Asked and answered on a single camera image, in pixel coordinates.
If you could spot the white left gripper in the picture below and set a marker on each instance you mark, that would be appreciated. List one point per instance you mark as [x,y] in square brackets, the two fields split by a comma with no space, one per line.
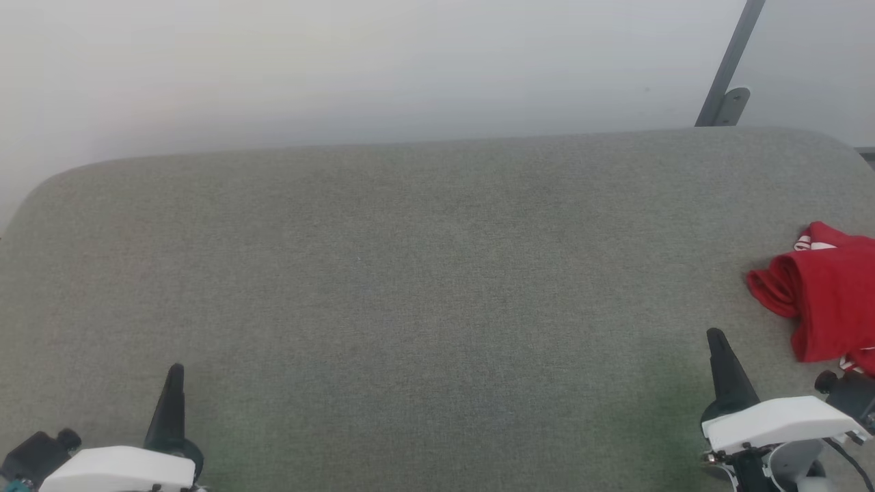
[116,468]

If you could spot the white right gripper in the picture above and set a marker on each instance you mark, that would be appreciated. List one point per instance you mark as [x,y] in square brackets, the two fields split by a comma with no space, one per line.
[779,420]

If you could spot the red Bulls basketball jersey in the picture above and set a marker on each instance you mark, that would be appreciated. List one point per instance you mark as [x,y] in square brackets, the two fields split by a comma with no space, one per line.
[827,294]

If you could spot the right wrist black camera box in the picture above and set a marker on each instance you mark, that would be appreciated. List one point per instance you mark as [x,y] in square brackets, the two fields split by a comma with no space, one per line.
[854,396]

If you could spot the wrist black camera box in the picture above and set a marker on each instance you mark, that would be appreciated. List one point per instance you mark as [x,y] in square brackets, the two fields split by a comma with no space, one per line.
[854,396]
[37,454]

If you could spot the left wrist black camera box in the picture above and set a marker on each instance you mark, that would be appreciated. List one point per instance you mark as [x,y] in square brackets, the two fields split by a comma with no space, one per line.
[37,454]

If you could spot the grey metal bracket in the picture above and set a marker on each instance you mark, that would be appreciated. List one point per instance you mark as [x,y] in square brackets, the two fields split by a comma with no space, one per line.
[733,106]

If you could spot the grey metal post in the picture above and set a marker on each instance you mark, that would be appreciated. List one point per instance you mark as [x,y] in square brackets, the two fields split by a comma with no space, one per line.
[738,41]

